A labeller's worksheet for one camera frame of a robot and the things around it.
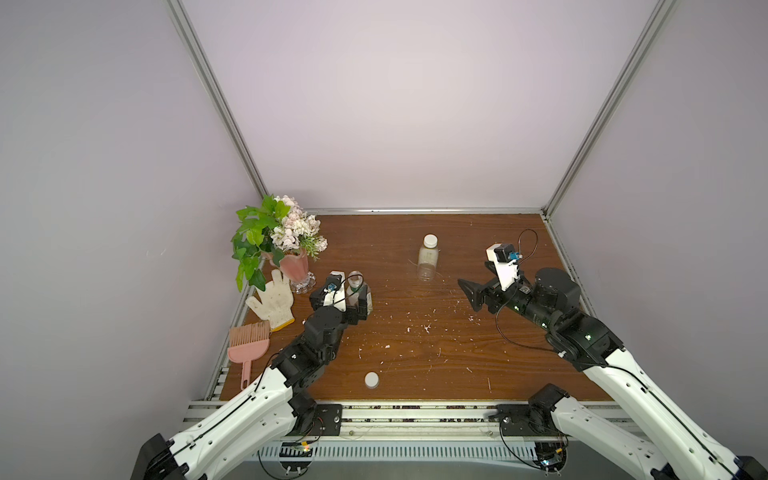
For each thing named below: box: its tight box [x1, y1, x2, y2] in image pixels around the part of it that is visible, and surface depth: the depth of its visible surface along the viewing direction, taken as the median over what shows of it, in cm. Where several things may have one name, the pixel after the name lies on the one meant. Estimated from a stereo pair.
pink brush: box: [227, 321, 270, 390], surface depth 89 cm
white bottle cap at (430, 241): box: [423, 234, 438, 249], surface depth 89 cm
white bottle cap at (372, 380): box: [364, 371, 380, 389], surface depth 81 cm
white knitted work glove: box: [245, 269, 295, 332], surface depth 97 cm
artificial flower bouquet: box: [231, 194, 328, 293], surface depth 77 cm
